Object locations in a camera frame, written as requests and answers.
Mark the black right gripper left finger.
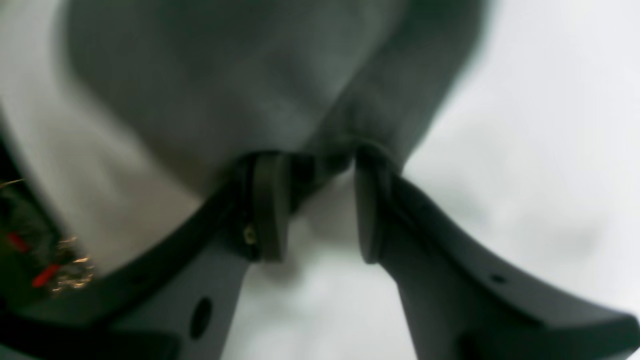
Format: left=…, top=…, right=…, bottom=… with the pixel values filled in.
left=1, top=152, right=291, bottom=360

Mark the dark green T-shirt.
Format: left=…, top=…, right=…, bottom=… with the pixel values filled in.
left=62, top=0, right=488, bottom=193

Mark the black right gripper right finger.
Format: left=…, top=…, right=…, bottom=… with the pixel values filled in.
left=354, top=146, right=639, bottom=360

